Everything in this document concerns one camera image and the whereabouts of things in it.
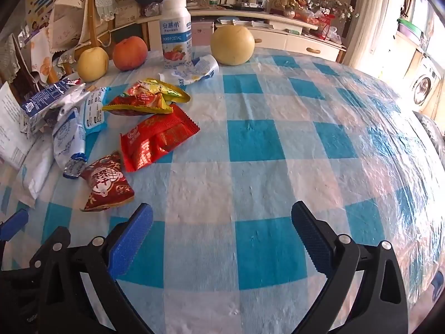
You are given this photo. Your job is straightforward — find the white blue packet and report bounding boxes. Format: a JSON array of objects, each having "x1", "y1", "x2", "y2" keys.
[{"x1": 81, "y1": 86, "x2": 112, "y2": 135}]

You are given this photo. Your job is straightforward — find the white artificial flowers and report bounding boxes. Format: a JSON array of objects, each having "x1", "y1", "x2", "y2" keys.
[{"x1": 302, "y1": 0, "x2": 361, "y2": 20}]

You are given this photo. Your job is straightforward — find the white printed paper packet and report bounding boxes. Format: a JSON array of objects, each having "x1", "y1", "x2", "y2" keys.
[{"x1": 0, "y1": 82, "x2": 36, "y2": 171}]

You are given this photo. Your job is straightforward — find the golden ornament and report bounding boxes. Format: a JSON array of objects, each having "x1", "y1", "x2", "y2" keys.
[{"x1": 269, "y1": 0, "x2": 304, "y2": 13}]

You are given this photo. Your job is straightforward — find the cream curtain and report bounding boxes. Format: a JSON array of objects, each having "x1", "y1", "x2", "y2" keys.
[{"x1": 343, "y1": 0, "x2": 415, "y2": 74}]

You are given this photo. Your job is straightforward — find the white blue wrapper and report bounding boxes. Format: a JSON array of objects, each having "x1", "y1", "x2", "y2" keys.
[{"x1": 158, "y1": 56, "x2": 220, "y2": 86}]

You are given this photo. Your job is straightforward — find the white washing machine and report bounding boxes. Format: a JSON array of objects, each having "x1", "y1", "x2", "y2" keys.
[{"x1": 409, "y1": 56, "x2": 441, "y2": 107}]

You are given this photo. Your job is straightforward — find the dining table with orange-print cloth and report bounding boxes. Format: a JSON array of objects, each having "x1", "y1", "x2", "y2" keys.
[{"x1": 29, "y1": 28, "x2": 55, "y2": 83}]

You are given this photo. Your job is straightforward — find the small yellow pear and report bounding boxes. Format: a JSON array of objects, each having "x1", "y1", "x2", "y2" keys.
[{"x1": 76, "y1": 47, "x2": 110, "y2": 80}]

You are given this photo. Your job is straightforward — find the dark red snack packet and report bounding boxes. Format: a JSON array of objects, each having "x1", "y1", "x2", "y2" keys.
[{"x1": 80, "y1": 150, "x2": 136, "y2": 213}]

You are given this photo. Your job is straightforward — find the large yellow pear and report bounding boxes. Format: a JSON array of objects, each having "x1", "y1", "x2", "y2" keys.
[{"x1": 210, "y1": 24, "x2": 256, "y2": 66}]

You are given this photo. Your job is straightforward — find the blue milk carton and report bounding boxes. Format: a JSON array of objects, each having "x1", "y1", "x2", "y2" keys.
[{"x1": 20, "y1": 79, "x2": 87, "y2": 136}]

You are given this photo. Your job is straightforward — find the blue white checked tablecloth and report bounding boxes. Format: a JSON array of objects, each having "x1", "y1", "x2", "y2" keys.
[{"x1": 0, "y1": 45, "x2": 443, "y2": 334}]

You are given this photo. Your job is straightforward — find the yellow green snack wrapper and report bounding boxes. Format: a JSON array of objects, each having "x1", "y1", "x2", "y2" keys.
[{"x1": 134, "y1": 78, "x2": 191, "y2": 104}]

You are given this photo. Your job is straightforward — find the pink storage box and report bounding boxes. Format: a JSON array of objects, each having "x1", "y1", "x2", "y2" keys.
[{"x1": 191, "y1": 21, "x2": 215, "y2": 46}]

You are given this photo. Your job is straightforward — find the white yogurt bottle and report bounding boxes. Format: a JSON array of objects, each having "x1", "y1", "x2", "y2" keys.
[{"x1": 161, "y1": 0, "x2": 194, "y2": 70}]

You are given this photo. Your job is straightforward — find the dark brown chair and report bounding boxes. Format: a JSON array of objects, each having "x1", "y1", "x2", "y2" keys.
[{"x1": 0, "y1": 33, "x2": 33, "y2": 87}]

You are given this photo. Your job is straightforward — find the bright red snack wrapper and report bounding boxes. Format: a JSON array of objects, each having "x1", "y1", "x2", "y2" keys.
[{"x1": 120, "y1": 104, "x2": 201, "y2": 173}]

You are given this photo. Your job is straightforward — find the red plastic bag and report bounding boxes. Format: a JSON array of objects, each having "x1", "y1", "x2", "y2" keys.
[{"x1": 314, "y1": 16, "x2": 343, "y2": 41}]

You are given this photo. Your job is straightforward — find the white printed food cover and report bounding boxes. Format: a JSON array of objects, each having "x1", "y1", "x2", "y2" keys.
[{"x1": 47, "y1": 0, "x2": 93, "y2": 55}]

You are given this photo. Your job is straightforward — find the wooden chair with food cover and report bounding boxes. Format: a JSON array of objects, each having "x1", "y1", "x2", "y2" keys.
[{"x1": 45, "y1": 0, "x2": 117, "y2": 85}]

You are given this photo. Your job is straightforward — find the paper trash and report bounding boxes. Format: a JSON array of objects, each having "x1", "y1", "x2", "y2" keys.
[{"x1": 18, "y1": 139, "x2": 58, "y2": 210}]

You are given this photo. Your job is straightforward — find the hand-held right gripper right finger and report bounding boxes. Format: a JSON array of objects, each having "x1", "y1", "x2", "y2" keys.
[{"x1": 291, "y1": 201, "x2": 409, "y2": 334}]

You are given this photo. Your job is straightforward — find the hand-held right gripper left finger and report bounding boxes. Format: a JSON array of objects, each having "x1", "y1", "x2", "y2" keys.
[{"x1": 29, "y1": 203, "x2": 154, "y2": 334}]

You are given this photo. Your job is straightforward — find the orange yellow-edged snack wrapper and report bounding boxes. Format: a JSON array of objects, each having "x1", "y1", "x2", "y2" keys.
[{"x1": 102, "y1": 89, "x2": 174, "y2": 116}]

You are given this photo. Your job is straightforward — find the white blue spout pouch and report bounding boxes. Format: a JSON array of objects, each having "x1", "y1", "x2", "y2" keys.
[{"x1": 52, "y1": 108, "x2": 88, "y2": 179}]

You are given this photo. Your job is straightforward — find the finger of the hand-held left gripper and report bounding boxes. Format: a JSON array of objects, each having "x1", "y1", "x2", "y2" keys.
[{"x1": 0, "y1": 209, "x2": 30, "y2": 242}]

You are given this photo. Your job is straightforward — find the red apple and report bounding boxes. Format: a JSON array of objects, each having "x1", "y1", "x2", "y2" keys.
[{"x1": 112, "y1": 36, "x2": 149, "y2": 72}]

